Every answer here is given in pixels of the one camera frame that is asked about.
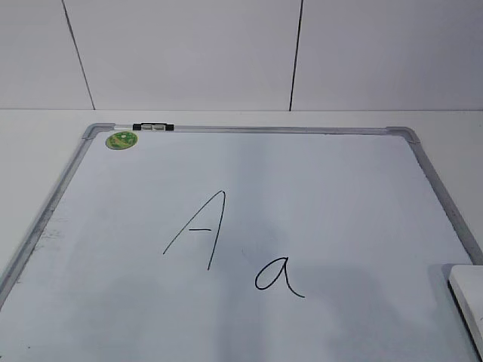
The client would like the white board with grey frame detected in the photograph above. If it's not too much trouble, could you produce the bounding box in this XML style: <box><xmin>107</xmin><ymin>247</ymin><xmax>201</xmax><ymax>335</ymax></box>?
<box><xmin>1</xmin><ymin>124</ymin><xmax>482</xmax><ymax>361</ymax></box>

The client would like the white board eraser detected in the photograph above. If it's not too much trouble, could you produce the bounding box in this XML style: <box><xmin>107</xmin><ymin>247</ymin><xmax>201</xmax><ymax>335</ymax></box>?
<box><xmin>448</xmin><ymin>265</ymin><xmax>483</xmax><ymax>358</ymax></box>

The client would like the round green magnet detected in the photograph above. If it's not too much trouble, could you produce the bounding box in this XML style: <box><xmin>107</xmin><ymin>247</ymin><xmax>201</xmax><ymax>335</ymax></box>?
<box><xmin>106</xmin><ymin>131</ymin><xmax>138</xmax><ymax>150</ymax></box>

